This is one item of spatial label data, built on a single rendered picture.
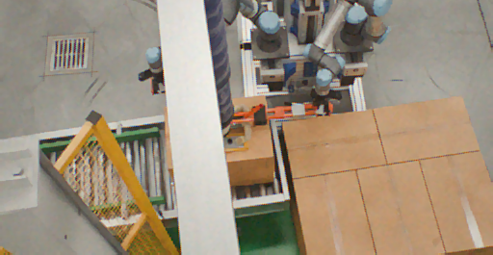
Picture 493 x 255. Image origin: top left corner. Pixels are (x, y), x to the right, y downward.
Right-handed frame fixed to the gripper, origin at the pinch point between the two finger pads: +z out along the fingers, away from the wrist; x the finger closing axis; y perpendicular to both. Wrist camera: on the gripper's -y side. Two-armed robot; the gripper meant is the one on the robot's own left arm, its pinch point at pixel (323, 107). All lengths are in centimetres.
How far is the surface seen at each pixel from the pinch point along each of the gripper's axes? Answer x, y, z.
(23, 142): 99, 92, -191
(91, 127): 49, 102, -101
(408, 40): -106, -94, 108
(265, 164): 20.1, 35.1, 23.1
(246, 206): 35, 48, 49
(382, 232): 59, -30, 54
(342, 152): 6, -15, 54
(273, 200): 34, 32, 49
